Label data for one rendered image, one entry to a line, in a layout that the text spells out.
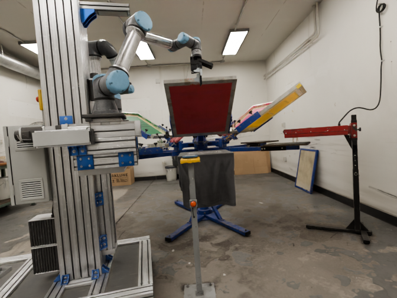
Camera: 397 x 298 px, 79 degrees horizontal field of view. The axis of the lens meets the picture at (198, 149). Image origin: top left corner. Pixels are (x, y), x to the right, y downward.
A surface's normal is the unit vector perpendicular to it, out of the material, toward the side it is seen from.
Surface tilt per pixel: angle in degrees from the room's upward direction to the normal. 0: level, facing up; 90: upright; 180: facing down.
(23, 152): 90
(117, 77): 97
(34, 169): 90
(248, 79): 90
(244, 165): 78
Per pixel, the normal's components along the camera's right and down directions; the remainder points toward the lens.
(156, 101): 0.03, 0.05
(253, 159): 0.01, -0.16
